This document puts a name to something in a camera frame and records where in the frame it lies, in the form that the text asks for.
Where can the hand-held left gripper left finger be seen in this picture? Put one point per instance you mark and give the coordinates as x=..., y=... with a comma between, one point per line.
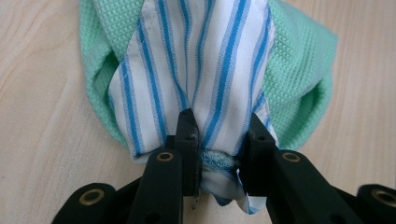
x=186, y=140

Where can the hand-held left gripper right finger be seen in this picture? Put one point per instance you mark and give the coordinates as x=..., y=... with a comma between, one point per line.
x=260, y=146

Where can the mint green shirt striped collar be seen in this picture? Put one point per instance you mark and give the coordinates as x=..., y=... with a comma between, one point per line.
x=218, y=62

